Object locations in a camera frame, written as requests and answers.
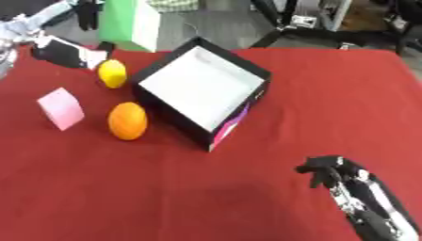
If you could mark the orange toy fruit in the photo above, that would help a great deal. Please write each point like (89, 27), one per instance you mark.
(127, 120)

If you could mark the white panel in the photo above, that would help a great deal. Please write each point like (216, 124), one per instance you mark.
(335, 12)

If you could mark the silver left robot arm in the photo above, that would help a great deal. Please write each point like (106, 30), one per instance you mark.
(33, 22)

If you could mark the yellow toy lemon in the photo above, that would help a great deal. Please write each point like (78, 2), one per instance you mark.
(112, 74)

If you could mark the black box with white inside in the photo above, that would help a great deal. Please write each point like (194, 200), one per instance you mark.
(200, 88)

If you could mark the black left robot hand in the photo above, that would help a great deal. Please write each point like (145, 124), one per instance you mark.
(61, 53)

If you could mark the pink cube block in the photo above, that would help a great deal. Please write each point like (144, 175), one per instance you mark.
(61, 109)

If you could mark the green white checked cloth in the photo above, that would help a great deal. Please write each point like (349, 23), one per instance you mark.
(173, 4)

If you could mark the black stand frame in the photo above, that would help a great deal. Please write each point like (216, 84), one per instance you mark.
(307, 33)

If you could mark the black hanging object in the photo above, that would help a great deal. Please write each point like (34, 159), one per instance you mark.
(87, 14)

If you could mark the green and white box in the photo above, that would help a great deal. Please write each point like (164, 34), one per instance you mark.
(123, 23)

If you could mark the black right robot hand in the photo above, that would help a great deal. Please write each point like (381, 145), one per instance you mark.
(373, 216)

